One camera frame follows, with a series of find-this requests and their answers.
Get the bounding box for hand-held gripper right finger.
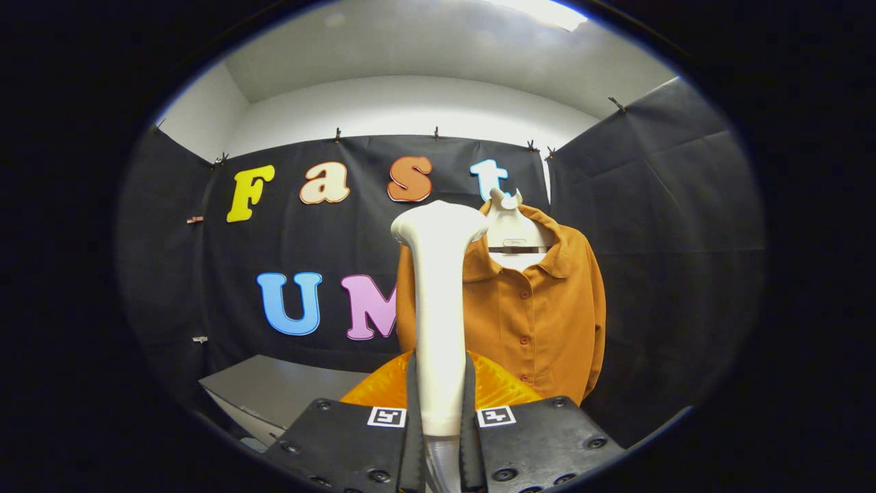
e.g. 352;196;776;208
460;351;627;493

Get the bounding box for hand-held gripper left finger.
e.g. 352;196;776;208
262;351;426;493

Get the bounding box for translucent grey steamer hose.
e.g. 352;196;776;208
424;435;463;493

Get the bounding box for white garment steamer head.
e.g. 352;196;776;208
390;200;491;439

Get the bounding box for orange button-up shirt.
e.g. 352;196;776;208
396;201;608;406

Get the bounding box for white plastic clothes hanger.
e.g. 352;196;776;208
485;187;556;271

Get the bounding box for grey cabinet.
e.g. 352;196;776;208
198;354;370;453

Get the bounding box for black backdrop cloth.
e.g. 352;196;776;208
116;75;767;449

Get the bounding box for long ceiling light panel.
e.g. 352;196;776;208
489;0;589;32

